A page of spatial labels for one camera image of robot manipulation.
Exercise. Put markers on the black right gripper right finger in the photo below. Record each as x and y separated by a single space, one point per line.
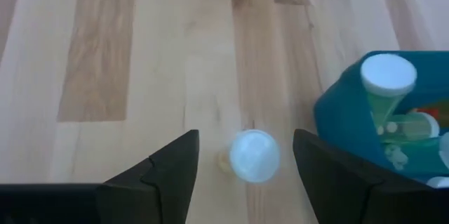
326 185

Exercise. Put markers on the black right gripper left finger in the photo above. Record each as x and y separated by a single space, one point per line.
165 189

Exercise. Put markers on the blue-green pill bottle white cap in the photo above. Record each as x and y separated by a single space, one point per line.
396 157

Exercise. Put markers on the yellow-green pill bottle white cap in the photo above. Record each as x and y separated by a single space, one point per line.
255 155
410 127

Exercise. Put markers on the green pill bottle white cap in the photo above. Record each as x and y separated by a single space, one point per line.
387 74

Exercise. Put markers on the orange pill bottle white cap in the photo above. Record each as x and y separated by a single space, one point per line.
433 111

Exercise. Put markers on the blue plastic bin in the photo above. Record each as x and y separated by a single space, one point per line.
343 122

